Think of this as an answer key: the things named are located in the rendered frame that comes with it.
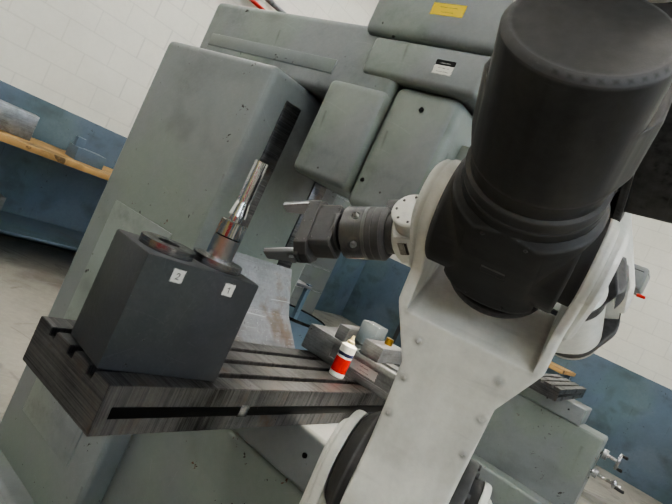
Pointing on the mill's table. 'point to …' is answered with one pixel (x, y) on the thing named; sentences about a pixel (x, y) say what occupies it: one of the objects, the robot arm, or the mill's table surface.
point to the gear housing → (428, 69)
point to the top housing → (440, 23)
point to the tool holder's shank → (248, 192)
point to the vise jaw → (379, 352)
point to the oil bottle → (343, 358)
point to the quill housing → (411, 146)
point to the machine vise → (372, 376)
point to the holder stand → (162, 309)
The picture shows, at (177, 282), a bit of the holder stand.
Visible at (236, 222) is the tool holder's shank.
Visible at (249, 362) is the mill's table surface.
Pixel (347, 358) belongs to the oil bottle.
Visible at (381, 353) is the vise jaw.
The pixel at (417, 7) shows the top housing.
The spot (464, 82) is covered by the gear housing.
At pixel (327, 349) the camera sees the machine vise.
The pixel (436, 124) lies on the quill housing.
